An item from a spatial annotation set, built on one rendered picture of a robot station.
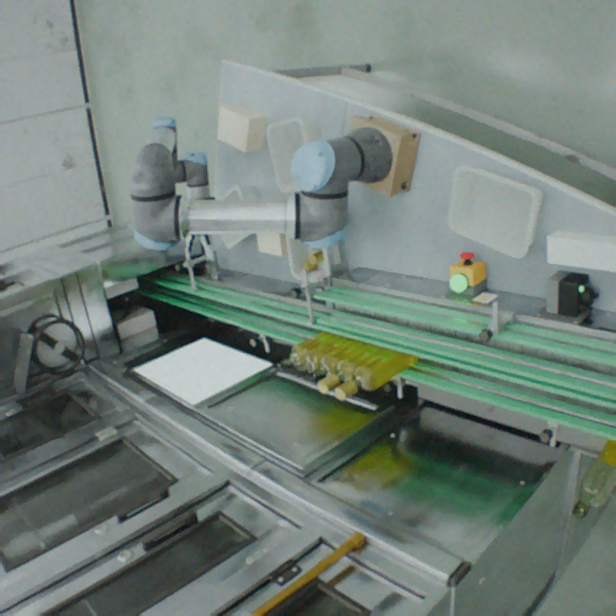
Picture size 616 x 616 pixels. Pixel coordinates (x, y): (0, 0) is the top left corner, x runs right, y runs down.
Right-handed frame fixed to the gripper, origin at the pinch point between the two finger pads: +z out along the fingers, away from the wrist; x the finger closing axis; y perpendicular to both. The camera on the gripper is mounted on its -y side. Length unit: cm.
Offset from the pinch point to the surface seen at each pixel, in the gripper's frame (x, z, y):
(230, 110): 3, -48, 19
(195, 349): 5.5, 34.4, -2.9
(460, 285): -87, -6, 20
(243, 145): -3.1, -35.5, 19.0
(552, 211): -106, -26, 30
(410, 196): -64, -24, 29
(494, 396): -104, 15, 13
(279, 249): -16.6, -1.1, 21.0
